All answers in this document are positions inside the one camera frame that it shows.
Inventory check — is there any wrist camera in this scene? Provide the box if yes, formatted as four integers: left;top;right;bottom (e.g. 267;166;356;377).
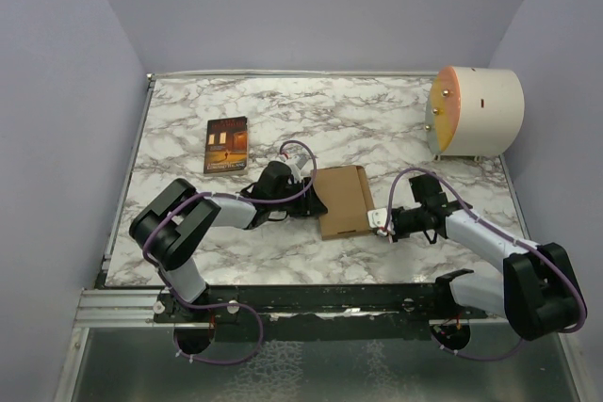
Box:
278;153;309;183
367;208;392;237

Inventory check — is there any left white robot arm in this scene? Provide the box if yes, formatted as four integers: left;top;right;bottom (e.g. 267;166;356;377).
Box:
129;160;328;322

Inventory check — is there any dark paperback book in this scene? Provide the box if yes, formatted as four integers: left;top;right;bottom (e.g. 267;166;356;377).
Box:
204;116;249;175

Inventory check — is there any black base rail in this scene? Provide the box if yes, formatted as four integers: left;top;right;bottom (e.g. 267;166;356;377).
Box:
155;272;510;356

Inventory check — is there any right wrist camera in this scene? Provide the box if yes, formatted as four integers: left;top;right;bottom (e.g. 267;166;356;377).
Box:
367;208;392;237

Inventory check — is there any cream cylinder with coloured face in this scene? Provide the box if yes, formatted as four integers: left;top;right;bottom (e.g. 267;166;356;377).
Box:
424;66;525;159

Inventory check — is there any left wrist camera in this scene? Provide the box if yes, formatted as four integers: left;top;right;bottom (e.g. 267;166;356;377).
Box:
278;153;309;183

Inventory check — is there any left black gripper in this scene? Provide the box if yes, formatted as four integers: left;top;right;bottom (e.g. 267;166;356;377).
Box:
269;177;325;217

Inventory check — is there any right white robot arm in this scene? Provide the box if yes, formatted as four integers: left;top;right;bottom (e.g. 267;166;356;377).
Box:
376;168;587;341

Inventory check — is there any brown cardboard box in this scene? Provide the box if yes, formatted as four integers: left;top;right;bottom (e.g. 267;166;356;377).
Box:
313;165;374;240

